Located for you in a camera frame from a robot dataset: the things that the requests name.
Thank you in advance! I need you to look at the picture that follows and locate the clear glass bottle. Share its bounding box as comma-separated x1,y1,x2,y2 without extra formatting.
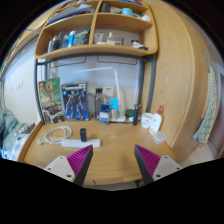
94,88,103,120

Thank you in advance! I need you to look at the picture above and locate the clear plastic cup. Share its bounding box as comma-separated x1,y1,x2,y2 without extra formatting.
153,131,167,144

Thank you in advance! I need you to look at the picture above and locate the Gundam model kit box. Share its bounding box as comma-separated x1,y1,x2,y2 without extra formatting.
61,82,89,121

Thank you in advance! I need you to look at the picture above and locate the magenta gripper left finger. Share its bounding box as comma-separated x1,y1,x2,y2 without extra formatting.
44,145,93,186

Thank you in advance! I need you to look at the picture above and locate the dark blue small box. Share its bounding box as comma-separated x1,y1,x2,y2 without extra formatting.
99,104,110,124

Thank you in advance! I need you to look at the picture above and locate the white coiled cable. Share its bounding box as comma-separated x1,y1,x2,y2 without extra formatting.
36,125,73,146

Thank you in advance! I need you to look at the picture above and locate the wooden desk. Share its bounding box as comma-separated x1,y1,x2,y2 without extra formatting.
18,120,174,186

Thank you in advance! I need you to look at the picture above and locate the white mug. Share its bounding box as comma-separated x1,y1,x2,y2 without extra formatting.
141,113,153,129

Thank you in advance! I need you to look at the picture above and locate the Groot Lego box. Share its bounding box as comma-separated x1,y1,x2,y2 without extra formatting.
38,78,64,124

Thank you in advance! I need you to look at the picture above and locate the black charger plug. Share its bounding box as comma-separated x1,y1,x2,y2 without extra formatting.
80,128,87,142

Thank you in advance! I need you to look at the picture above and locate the hanging patterned towel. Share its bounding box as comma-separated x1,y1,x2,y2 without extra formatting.
192,64,218,144

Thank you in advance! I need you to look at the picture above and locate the white lotion pump bottle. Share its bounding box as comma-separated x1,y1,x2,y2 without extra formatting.
149,105,163,134

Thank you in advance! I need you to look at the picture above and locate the black cylindrical bottle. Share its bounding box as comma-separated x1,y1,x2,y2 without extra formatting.
132,104,141,126

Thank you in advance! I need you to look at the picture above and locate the white power strip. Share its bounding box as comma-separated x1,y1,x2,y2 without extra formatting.
61,139,101,148

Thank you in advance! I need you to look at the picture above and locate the wooden wall shelf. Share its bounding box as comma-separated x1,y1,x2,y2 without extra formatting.
34,0,158,59

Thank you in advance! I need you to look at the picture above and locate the blue spray bottle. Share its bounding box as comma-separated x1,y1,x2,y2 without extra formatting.
68,30,76,47

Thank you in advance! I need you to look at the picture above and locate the teal bowl on shelf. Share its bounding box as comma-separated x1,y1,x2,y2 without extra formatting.
121,8,133,16

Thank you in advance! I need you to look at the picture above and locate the white desk lamp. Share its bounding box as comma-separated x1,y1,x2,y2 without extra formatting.
79,67,126,123

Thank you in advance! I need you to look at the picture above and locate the light blue box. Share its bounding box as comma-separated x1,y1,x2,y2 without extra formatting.
110,98,118,120

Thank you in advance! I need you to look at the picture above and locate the green bedding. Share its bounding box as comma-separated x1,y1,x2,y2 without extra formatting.
0,109,35,161

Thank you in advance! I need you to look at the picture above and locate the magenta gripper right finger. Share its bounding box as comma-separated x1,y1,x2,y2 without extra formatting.
134,145,182,185

